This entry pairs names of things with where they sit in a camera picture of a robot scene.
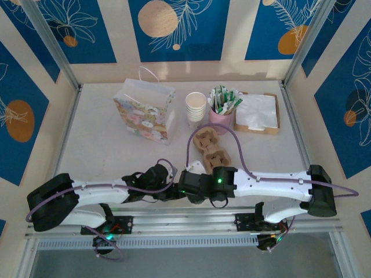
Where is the brown pulp cup carrier stack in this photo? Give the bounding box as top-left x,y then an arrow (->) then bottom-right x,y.
193,123 -> 232,174

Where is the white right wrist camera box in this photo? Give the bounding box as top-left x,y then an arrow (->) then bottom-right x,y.
184,162 -> 206,175

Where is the grey slotted cable duct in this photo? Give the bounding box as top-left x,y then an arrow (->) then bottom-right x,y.
36,236 -> 260,250

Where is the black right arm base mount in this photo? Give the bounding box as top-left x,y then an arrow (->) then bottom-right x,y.
234,213 -> 289,232

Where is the aluminium frame post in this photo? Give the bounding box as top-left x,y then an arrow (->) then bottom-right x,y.
21,0 -> 83,90
281,0 -> 333,87

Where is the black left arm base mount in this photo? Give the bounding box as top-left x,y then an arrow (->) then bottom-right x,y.
80,215 -> 134,236

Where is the white paper cup stack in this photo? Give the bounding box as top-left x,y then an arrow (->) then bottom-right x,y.
185,92 -> 208,129

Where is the pink cylindrical holder cup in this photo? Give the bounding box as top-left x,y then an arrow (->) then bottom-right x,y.
208,107 -> 234,136

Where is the patterned paper gift bag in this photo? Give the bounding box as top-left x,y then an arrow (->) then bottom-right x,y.
113,66 -> 176,145

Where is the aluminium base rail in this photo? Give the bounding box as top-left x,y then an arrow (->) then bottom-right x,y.
24,206 -> 341,241

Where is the brown cardboard napkin tray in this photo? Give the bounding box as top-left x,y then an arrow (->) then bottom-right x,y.
233,92 -> 281,136

